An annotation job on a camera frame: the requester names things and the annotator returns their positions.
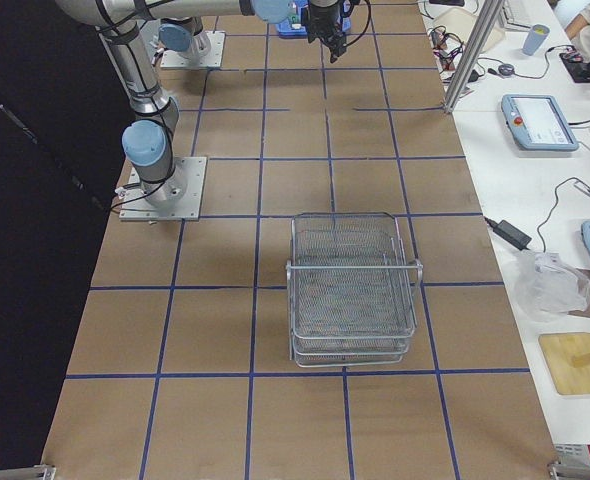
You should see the wooden cutting board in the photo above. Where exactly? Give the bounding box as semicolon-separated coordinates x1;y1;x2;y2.
538;332;590;396

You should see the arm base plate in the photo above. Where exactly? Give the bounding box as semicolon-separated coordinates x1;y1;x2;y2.
160;30;226;70
118;157;207;221

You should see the aluminium frame post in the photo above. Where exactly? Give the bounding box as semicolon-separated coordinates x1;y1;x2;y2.
443;0;503;114

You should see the beige plastic tray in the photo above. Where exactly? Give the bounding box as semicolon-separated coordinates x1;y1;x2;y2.
434;7;505;53

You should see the clear plastic bag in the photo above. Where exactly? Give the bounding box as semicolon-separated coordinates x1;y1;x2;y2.
514;251;590;314

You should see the blue plastic tray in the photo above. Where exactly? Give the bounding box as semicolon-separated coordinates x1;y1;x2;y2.
275;18;351;39

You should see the silver wire mesh shelf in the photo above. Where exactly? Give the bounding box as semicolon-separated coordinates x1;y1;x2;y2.
286;212;423;368

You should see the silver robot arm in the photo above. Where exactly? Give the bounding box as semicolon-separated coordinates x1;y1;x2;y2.
158;17;211;62
58;1;294;210

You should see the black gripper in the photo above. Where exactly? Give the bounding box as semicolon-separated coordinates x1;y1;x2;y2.
307;0;347;63

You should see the black power adapter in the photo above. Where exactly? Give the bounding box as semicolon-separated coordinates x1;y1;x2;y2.
485;218;532;251

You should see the blue cup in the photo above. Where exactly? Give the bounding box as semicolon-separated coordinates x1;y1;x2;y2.
521;24;550;56

